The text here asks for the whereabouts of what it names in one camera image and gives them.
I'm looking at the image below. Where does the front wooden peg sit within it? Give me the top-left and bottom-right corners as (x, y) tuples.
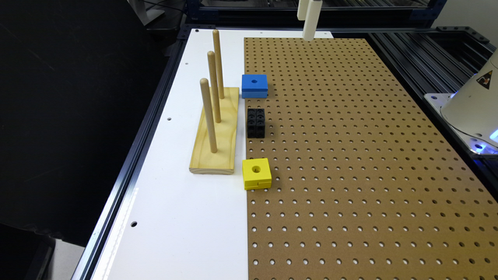
(200, 78), (218, 153)

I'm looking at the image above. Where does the brown perforated pegboard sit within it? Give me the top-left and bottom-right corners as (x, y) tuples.
(244, 38), (497, 279)

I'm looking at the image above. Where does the yellow block with hole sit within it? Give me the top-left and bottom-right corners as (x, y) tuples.
(242, 158), (272, 190)

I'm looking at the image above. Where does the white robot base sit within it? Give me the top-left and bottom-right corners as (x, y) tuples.
(440, 51), (497, 152)

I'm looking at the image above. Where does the blue block with hole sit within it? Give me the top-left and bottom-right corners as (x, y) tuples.
(242, 74), (268, 99)

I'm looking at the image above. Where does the black cube block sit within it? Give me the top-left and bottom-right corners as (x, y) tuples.
(246, 108), (265, 138)

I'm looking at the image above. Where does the rear wooden peg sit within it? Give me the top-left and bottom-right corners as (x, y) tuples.
(212, 29), (225, 99)

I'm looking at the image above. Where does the wooden peg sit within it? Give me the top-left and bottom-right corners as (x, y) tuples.
(212, 29), (225, 99)
(200, 78), (218, 153)
(207, 51), (221, 123)

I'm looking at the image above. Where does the middle wooden peg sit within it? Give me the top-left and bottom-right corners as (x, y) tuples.
(207, 51), (221, 123)

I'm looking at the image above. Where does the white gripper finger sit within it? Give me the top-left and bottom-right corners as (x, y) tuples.
(302, 0), (323, 41)
(296, 0), (309, 21)

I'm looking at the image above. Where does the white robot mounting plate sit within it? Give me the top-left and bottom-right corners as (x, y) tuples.
(424, 93), (497, 157)

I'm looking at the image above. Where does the wooden peg stand base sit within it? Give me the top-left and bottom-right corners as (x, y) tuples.
(189, 87), (239, 175)

